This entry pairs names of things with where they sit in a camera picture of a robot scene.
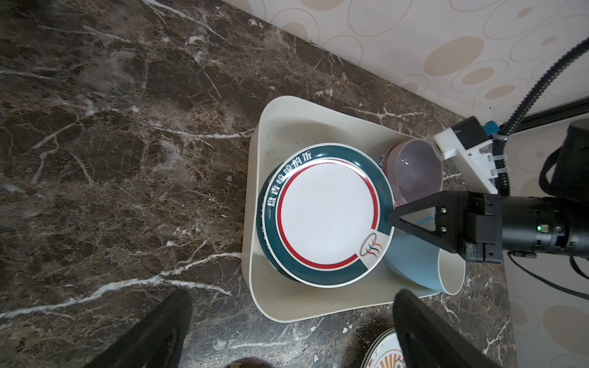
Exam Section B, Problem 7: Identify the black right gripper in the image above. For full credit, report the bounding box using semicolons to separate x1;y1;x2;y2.
386;191;588;264

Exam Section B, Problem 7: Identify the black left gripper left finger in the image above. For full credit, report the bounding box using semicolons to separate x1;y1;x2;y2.
87;288;193;367

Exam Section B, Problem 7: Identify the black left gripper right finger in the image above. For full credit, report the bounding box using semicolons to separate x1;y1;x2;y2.
393;289;498;368

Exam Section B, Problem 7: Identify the purple bowl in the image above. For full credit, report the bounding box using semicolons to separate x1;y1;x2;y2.
377;139;443;206

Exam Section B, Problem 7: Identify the light blue mug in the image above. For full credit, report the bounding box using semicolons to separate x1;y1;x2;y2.
384;228;466;295

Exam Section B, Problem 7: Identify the green red rimmed plate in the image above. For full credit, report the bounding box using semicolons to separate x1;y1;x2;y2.
262;144;396;288

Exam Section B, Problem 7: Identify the green rimmed white plate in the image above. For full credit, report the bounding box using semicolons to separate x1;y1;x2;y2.
256;178;295;281

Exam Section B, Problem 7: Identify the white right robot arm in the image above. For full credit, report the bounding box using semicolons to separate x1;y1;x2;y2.
387;40;588;264

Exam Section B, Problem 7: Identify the white plastic bin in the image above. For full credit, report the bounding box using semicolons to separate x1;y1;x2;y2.
242;96;436;323

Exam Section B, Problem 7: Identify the white pink bottom plate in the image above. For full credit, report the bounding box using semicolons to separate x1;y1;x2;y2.
360;328;406;368

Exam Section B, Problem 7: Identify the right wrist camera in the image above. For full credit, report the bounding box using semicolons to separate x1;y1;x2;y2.
429;117;509;194

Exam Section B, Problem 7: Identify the black corner frame post right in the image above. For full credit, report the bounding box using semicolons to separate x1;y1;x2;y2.
514;97;589;133

